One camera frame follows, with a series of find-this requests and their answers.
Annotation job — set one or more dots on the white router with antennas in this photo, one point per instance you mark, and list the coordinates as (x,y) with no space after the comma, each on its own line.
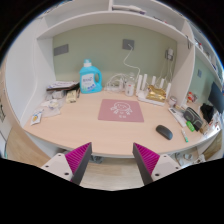
(142,95)

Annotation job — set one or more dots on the red snack packet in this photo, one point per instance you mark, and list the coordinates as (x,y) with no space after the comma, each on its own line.
(191,97)

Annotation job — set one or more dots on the green small packet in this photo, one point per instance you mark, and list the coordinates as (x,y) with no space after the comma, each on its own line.
(190,126)

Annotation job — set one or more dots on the clear bottle with white label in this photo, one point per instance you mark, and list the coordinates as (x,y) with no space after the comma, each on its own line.
(129,87)

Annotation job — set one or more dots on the stack of books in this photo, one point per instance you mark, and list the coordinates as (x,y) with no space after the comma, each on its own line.
(61,85)

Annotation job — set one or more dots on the white and green tube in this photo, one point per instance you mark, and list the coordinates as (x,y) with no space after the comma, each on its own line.
(184,135)

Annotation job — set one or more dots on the white remote control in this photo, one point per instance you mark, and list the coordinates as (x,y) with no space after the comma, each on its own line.
(176,116)

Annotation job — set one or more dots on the white wall charger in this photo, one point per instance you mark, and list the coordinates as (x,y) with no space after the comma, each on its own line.
(170,53)

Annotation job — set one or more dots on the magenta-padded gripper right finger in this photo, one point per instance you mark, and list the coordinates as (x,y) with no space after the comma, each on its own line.
(146,158)

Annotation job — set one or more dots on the grey square wall socket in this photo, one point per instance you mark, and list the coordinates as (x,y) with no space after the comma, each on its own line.
(128,44)

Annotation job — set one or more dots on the dark grey wall plate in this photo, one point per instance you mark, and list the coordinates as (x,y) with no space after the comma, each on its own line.
(61,49)

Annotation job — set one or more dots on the black computer mouse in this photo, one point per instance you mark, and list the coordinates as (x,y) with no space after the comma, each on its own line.
(164,132)

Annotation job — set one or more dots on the small jar with lid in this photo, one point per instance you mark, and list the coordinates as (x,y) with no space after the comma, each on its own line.
(172,101)

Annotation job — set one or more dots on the white wall shelf unit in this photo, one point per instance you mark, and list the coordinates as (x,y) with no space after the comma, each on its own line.
(100,18)

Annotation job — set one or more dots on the black cloth bundle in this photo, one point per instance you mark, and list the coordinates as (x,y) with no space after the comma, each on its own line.
(207,112)

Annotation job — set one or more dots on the blue detergent bottle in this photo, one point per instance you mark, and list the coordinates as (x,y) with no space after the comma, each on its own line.
(90,80)

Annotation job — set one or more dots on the pink printed mouse pad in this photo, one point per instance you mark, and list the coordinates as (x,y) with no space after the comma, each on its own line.
(120,110)

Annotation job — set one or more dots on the gold foil bag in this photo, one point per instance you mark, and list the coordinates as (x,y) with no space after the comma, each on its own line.
(156,93)

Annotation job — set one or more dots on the clear plastic bags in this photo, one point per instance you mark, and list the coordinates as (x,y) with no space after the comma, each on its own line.
(50,106)

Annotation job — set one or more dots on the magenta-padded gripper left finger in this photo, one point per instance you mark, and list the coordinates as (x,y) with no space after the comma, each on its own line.
(77,158)

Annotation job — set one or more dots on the pale yellow small box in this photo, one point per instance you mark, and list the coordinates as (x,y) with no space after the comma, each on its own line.
(71,96)

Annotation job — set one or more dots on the black monitor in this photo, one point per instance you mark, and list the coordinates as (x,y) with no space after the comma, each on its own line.
(216,96)

